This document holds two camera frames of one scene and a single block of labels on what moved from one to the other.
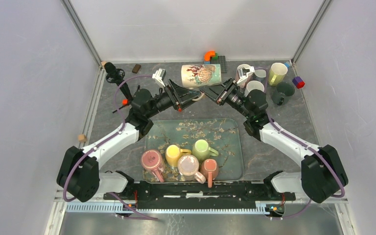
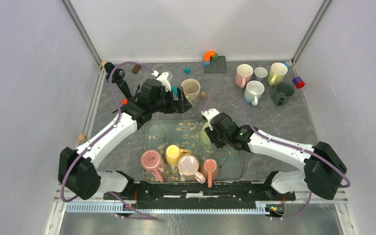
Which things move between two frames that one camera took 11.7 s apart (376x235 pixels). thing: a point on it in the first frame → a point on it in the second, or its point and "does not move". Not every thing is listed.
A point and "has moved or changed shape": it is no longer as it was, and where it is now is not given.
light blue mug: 253,84 does not move
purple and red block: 298,82 does not move
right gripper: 219,92 → 211,131
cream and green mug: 196,76 has moved or changed shape
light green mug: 201,151 → 204,138
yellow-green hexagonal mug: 277,73 does not move
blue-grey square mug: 260,75 does not move
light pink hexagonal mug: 243,81 does not move
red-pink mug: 152,159 does not move
